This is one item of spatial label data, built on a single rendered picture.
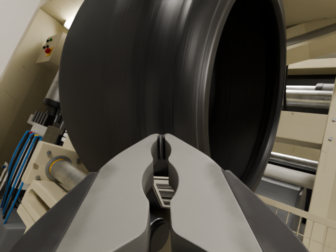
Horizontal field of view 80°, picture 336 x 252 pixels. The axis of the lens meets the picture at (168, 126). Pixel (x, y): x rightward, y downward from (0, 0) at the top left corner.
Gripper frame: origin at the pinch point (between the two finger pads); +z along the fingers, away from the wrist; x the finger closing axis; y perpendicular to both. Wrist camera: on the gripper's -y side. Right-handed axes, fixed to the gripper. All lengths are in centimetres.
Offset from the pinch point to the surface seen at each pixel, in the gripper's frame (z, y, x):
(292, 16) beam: 71, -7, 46
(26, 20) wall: 308, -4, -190
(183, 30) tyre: 13.8, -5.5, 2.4
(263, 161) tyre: 30.9, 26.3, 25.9
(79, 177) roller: 20.3, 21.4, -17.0
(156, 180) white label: 8.2, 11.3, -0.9
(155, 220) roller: 7.6, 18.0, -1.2
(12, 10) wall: 291, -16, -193
